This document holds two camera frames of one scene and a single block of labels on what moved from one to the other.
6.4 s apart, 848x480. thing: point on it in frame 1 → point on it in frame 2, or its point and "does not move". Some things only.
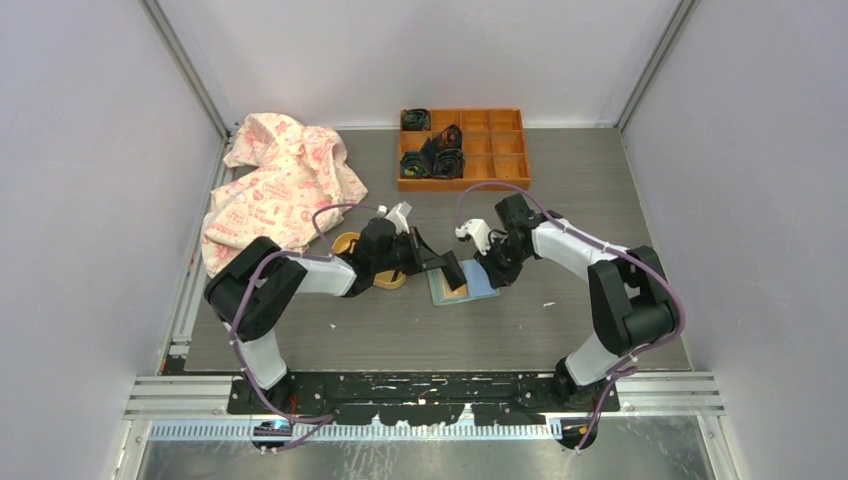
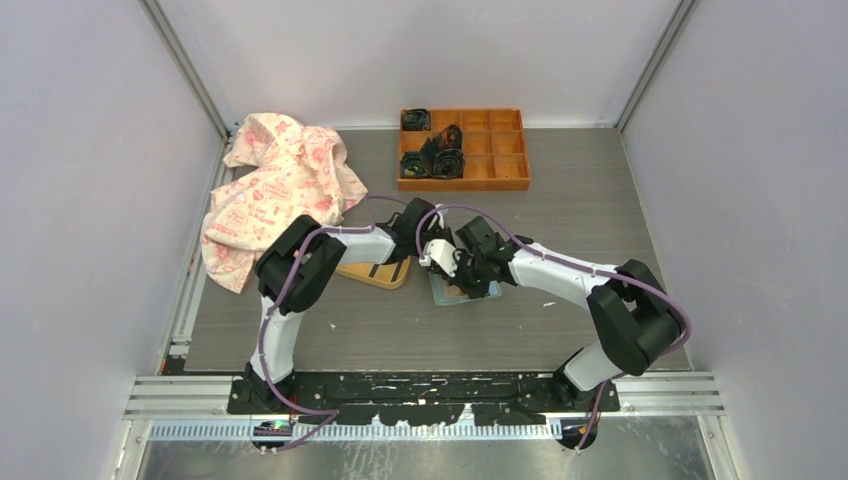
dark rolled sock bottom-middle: [449, 163] does not move
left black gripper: [422, 256] → [443, 233]
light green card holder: [478, 284] does not move
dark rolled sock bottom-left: [412, 165] does not move
